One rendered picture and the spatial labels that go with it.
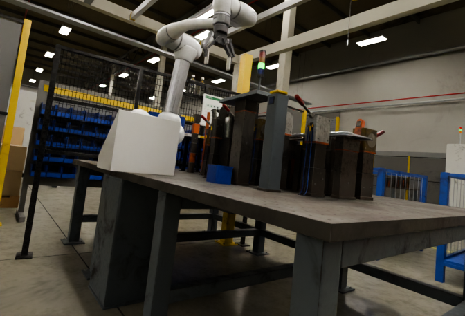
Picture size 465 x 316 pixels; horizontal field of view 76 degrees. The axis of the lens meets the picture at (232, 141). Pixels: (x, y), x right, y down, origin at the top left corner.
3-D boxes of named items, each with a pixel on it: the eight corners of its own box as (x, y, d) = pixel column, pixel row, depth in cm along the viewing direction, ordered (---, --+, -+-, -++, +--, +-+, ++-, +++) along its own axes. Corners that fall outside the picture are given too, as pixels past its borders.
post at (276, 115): (280, 192, 133) (290, 96, 137) (267, 191, 129) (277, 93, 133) (270, 190, 139) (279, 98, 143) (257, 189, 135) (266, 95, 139)
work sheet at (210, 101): (220, 128, 294) (223, 98, 296) (200, 124, 282) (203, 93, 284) (219, 128, 295) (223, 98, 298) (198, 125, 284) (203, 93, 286)
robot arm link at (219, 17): (210, 14, 155) (208, 26, 155) (219, 9, 148) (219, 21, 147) (223, 21, 160) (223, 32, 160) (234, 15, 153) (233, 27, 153)
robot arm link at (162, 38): (167, 18, 186) (185, 28, 195) (153, 27, 199) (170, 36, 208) (163, 37, 184) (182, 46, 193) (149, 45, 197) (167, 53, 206)
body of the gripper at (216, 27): (223, 30, 159) (221, 48, 159) (210, 25, 154) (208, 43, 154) (232, 26, 153) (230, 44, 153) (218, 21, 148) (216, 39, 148)
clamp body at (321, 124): (324, 198, 134) (331, 118, 137) (306, 197, 128) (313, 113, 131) (312, 196, 140) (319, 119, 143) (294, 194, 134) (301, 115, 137)
